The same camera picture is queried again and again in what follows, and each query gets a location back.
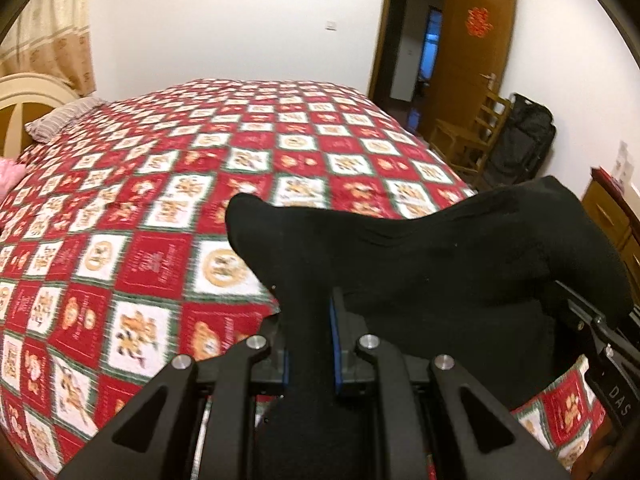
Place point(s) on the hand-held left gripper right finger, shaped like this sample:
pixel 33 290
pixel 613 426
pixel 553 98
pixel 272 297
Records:
pixel 334 347

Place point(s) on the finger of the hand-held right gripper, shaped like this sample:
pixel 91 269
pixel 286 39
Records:
pixel 590 316

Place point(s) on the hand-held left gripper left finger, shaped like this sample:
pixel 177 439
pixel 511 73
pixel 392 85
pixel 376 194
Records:
pixel 286 371

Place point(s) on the black pants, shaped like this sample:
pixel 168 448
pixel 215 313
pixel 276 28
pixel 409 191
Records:
pixel 450 260

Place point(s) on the wooden cabinet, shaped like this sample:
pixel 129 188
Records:
pixel 605 210

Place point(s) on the black bag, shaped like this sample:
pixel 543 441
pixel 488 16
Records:
pixel 525 140

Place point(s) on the red printed blanket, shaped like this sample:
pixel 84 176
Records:
pixel 175 185

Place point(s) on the wooden chair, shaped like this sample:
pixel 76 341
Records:
pixel 452 135

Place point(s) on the brown wooden door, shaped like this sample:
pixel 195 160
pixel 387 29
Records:
pixel 465 75

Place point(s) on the red paper door decoration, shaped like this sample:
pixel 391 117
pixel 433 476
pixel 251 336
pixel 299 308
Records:
pixel 476 22

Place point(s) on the striped pillow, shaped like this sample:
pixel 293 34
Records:
pixel 62 117

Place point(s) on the pink fluffy pillow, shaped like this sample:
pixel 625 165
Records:
pixel 9 175

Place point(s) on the cream wooden headboard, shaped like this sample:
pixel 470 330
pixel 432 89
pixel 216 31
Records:
pixel 15 110

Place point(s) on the beige patterned curtain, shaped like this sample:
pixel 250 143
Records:
pixel 50 35

